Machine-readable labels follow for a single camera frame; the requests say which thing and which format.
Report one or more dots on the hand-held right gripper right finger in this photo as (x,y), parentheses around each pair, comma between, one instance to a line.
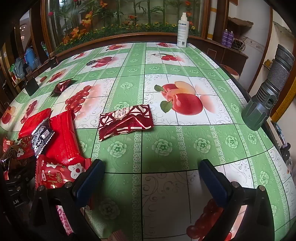
(215,185)

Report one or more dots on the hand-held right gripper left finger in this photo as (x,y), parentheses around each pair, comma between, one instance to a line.
(89,185)

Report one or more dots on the red white-flower snack packet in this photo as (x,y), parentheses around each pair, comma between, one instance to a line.
(57,171)

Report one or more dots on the pink and white snack packet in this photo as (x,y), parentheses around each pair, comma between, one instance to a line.
(64,222)

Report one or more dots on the plain red snack packet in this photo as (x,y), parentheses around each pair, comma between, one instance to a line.
(62,141)
(32,121)

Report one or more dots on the dark purple snack packet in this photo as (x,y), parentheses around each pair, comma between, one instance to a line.
(42,139)

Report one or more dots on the dark red patterned snack packet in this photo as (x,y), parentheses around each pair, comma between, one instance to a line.
(126,122)

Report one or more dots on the dark brown snack packet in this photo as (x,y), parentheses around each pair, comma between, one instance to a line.
(10,161)

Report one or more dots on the red flower print snack packet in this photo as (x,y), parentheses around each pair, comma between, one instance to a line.
(24,150)

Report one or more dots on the orange red snack packet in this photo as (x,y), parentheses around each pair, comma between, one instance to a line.
(7,144)

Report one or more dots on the green fruit print tablecloth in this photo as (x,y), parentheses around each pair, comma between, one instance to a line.
(161,143)

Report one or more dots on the grey metal flashlight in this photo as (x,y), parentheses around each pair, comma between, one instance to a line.
(266,102)

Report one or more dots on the small dark red snack packet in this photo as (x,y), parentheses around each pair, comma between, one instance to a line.
(62,87)

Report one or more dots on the small black box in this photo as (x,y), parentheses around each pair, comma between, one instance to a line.
(31,86)

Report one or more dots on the red round stool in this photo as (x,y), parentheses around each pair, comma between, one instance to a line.
(231,71)

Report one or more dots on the small dark flat object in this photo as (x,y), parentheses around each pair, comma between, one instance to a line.
(91,63)

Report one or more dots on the grey thermos jug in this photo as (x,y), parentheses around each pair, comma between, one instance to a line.
(19,67)

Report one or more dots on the black canister with stand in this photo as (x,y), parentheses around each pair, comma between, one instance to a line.
(54,62)

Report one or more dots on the small yellow box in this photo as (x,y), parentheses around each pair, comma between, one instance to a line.
(268,63)

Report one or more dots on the blue thermos jug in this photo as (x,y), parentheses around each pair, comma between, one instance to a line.
(30,58)

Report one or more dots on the green plastic bottle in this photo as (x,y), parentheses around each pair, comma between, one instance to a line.
(44,49)

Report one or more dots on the purple spray can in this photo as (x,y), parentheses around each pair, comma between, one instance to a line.
(230,39)
(224,38)

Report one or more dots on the white spray bottle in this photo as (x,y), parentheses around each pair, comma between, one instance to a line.
(182,32)

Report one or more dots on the artificial flower glass display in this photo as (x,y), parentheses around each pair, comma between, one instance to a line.
(115,18)

